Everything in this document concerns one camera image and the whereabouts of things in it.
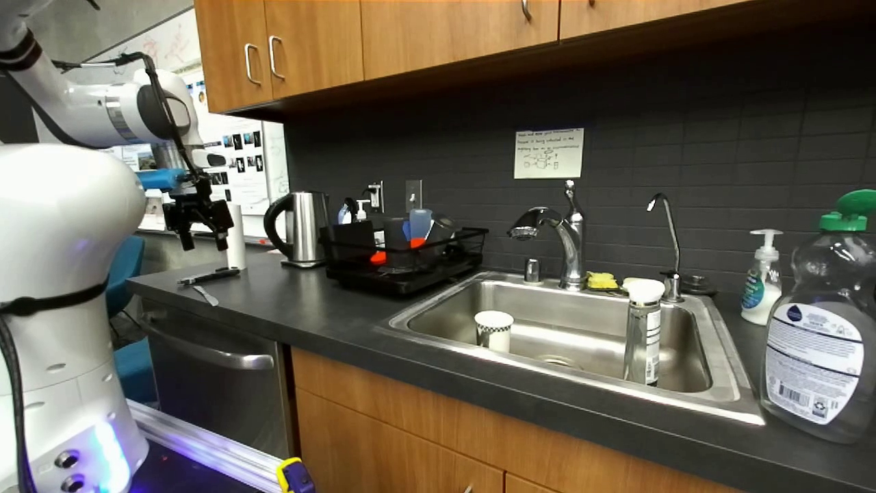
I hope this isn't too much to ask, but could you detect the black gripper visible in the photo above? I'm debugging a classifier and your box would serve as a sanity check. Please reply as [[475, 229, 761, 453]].
[[162, 177, 236, 256]]

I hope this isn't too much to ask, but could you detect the silver butter knife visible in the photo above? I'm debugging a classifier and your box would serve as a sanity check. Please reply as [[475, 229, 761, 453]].
[[188, 279, 221, 309]]

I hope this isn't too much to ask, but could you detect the blue cup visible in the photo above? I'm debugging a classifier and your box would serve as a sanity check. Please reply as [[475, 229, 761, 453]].
[[401, 207, 439, 250]]

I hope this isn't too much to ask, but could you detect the white paper towel roll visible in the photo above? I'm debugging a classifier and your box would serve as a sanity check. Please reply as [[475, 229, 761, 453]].
[[221, 200, 250, 274]]

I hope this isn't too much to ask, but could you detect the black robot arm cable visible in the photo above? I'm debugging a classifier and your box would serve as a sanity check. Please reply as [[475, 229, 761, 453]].
[[53, 51, 212, 188]]

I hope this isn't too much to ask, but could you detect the metal robot base table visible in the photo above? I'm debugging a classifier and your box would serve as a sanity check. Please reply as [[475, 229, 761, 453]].
[[123, 397, 297, 493]]

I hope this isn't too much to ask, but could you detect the yellow sponge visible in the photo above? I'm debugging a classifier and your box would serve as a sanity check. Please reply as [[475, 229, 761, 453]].
[[583, 268, 624, 297]]

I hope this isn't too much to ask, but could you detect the blue chair back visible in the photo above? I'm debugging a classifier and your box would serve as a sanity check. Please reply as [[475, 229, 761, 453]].
[[101, 233, 160, 405]]

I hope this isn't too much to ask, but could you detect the stainless steel dishwasher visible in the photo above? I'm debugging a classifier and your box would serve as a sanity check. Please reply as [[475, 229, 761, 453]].
[[123, 297, 298, 460]]

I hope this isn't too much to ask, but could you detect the white cup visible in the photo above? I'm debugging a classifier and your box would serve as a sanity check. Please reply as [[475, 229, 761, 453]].
[[470, 308, 517, 357]]

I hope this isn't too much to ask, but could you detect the stainless steel electric kettle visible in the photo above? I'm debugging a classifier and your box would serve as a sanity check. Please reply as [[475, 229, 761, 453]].
[[261, 190, 332, 274]]

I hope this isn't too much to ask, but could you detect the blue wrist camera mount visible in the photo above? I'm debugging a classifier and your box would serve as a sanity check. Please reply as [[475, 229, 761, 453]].
[[134, 164, 191, 196]]

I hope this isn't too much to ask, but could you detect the black wire dish rack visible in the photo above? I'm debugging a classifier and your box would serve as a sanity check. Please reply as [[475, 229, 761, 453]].
[[320, 214, 491, 303]]

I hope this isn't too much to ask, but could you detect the white paper wall sign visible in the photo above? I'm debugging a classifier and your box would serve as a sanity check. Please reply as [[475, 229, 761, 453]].
[[512, 126, 590, 183]]

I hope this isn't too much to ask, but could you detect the wooden upper cabinet door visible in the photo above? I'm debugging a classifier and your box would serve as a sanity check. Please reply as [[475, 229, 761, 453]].
[[557, 0, 746, 42], [360, 0, 561, 83], [191, 0, 272, 118], [262, 0, 368, 105]]

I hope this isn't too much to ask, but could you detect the clear bottle with white cap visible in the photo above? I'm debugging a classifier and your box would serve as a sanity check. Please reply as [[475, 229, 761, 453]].
[[618, 274, 669, 387]]

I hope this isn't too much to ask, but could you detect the thin chrome gooseneck tap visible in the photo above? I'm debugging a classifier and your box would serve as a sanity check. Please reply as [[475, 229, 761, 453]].
[[644, 190, 688, 304]]

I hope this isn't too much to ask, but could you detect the white pump soap dispenser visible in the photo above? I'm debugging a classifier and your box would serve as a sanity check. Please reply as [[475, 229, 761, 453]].
[[737, 226, 785, 329]]

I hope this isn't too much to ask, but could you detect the yellow and blue clamp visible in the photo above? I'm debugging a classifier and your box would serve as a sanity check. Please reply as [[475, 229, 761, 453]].
[[275, 456, 319, 493]]

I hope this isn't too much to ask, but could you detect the chrome kitchen faucet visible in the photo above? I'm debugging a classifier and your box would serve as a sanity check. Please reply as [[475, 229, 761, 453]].
[[507, 178, 590, 293]]

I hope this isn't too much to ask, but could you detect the wooden lower cabinet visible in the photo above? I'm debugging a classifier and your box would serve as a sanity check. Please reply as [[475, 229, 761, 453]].
[[287, 345, 746, 493]]

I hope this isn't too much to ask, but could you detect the stainless steel sink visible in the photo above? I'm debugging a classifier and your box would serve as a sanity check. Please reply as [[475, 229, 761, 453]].
[[376, 268, 770, 427]]

